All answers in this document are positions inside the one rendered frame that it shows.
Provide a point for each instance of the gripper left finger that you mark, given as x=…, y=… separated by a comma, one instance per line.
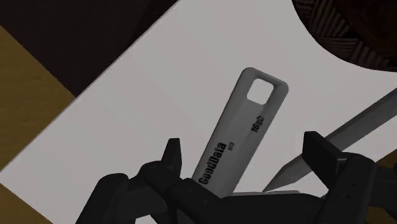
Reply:
x=161, y=180

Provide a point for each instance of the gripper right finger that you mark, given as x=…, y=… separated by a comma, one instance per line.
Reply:
x=344, y=183

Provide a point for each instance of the grey knife blade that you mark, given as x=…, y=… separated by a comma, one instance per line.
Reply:
x=338, y=142

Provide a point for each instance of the grey flash drive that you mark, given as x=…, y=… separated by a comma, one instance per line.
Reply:
x=239, y=130

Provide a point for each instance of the dark ribbed round bowl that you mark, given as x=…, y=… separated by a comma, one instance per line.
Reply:
x=350, y=29

